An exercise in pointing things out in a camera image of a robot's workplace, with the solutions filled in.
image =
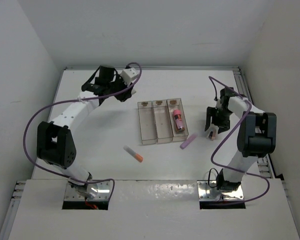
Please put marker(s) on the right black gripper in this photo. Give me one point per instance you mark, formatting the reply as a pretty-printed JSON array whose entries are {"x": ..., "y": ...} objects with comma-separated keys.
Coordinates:
[{"x": 223, "y": 126}]

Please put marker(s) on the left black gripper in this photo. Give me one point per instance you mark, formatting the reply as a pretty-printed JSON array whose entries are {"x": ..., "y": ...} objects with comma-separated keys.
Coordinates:
[{"x": 124, "y": 95}]

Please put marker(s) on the pink capped bead bottle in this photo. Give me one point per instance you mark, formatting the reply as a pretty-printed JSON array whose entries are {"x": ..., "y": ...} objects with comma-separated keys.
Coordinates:
[{"x": 178, "y": 121}]

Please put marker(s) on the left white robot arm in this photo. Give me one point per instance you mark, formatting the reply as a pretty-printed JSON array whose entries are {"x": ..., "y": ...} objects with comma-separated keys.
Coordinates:
[{"x": 55, "y": 143}]

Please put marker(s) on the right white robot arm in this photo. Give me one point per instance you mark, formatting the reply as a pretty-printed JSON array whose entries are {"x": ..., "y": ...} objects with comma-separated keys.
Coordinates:
[{"x": 256, "y": 135}]

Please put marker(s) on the purple highlighter marker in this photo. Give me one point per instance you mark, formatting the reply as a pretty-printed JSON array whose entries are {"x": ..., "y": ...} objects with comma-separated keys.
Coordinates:
[{"x": 188, "y": 141}]

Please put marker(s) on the right transparent tray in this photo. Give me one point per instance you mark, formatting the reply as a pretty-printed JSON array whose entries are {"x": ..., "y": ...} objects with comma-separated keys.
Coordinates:
[{"x": 176, "y": 103}]

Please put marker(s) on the transparent tray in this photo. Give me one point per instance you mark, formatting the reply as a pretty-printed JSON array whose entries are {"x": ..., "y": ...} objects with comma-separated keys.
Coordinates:
[
  {"x": 162, "y": 121},
  {"x": 147, "y": 124},
  {"x": 176, "y": 103}
]

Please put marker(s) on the left transparent tray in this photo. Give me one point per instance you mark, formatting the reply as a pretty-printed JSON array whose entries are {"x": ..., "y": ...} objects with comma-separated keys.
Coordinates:
[{"x": 147, "y": 124}]

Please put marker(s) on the middle transparent tray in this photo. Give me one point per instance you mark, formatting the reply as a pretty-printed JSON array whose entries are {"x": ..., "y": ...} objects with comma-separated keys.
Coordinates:
[{"x": 162, "y": 121}]

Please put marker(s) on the orange capped glue stick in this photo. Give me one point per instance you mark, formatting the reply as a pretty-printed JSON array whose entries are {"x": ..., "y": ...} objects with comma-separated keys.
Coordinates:
[{"x": 131, "y": 152}]

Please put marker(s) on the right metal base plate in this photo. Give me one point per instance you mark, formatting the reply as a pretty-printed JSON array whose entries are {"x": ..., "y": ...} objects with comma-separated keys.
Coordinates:
[{"x": 210, "y": 193}]

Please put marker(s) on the metal base plate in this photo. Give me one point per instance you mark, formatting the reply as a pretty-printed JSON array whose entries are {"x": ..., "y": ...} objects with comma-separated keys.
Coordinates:
[
  {"x": 92, "y": 192},
  {"x": 210, "y": 193}
]

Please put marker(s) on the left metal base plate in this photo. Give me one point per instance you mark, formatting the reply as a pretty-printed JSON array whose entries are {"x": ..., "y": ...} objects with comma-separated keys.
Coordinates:
[{"x": 92, "y": 192}]

